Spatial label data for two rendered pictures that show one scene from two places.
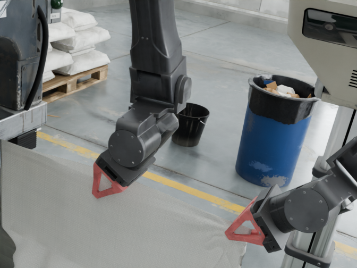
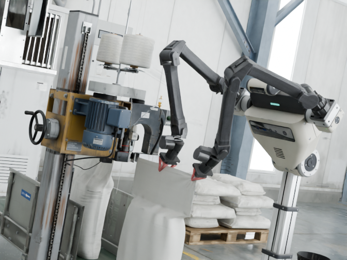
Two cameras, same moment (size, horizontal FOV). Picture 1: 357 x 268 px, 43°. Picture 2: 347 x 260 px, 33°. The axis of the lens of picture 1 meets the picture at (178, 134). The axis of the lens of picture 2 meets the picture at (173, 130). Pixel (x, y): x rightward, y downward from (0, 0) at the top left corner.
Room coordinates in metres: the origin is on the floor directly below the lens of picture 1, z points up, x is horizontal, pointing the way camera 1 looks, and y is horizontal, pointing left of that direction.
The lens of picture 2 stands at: (-1.91, -1.46, 1.40)
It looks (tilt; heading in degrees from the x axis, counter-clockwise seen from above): 3 degrees down; 31
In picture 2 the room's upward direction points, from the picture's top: 10 degrees clockwise
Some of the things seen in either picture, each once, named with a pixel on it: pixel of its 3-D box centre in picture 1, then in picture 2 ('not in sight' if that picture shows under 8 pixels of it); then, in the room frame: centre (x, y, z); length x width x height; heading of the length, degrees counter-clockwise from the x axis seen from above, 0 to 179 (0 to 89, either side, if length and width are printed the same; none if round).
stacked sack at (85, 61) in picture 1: (74, 60); (241, 220); (4.13, 1.07, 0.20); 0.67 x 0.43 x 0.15; 159
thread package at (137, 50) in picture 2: not in sight; (136, 51); (0.58, 0.32, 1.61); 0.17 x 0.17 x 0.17
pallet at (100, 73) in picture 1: (34, 74); (206, 226); (3.91, 1.38, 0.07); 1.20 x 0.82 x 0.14; 161
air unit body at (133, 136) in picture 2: not in sight; (132, 139); (0.72, 0.35, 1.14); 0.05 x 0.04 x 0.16; 159
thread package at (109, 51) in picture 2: not in sight; (110, 48); (0.67, 0.57, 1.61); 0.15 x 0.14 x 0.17; 69
